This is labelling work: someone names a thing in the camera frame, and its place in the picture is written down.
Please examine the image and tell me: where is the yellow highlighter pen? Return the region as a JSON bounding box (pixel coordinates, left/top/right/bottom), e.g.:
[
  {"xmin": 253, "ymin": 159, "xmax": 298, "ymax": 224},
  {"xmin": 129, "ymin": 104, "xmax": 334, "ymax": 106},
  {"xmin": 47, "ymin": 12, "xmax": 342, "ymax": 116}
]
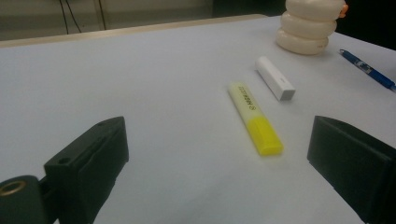
[{"xmin": 227, "ymin": 81, "xmax": 285, "ymax": 157}]

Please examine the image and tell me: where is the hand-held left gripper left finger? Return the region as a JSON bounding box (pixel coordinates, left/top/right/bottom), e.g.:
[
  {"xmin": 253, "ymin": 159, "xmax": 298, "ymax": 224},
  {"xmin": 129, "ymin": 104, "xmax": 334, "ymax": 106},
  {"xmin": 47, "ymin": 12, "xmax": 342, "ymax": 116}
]
[{"xmin": 44, "ymin": 116, "xmax": 130, "ymax": 224}]

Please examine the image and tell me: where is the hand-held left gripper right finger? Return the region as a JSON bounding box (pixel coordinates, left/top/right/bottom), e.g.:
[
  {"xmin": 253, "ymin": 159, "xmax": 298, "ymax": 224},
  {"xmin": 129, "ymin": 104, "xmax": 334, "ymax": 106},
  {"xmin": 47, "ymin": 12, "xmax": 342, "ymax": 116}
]
[{"xmin": 306, "ymin": 115, "xmax": 396, "ymax": 224}]

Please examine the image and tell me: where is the white rectangular eraser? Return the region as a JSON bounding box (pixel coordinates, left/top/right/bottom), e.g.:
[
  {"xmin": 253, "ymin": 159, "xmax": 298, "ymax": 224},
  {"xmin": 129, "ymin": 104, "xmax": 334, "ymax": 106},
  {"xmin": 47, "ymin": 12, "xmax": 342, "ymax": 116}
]
[{"xmin": 254, "ymin": 55, "xmax": 296, "ymax": 102}]

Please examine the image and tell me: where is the blue ballpoint pen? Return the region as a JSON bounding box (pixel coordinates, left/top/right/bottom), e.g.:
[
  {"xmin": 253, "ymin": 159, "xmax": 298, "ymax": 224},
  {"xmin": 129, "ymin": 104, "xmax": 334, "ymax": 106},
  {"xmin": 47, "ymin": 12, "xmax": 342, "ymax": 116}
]
[{"xmin": 338, "ymin": 49, "xmax": 396, "ymax": 93}]

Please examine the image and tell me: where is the cream duck-shaped pen holder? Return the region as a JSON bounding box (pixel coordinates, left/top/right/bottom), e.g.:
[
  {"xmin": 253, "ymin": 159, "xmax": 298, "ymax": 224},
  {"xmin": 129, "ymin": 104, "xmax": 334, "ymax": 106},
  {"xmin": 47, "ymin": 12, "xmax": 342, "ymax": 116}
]
[{"xmin": 276, "ymin": 0, "xmax": 349, "ymax": 56}]

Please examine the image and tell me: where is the black cable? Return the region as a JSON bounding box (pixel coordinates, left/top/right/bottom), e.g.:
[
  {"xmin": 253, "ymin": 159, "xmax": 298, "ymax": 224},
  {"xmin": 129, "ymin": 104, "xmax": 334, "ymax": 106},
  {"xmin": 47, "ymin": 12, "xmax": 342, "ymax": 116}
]
[
  {"xmin": 59, "ymin": 0, "xmax": 70, "ymax": 35},
  {"xmin": 64, "ymin": 0, "xmax": 83, "ymax": 34},
  {"xmin": 97, "ymin": 0, "xmax": 107, "ymax": 31}
]

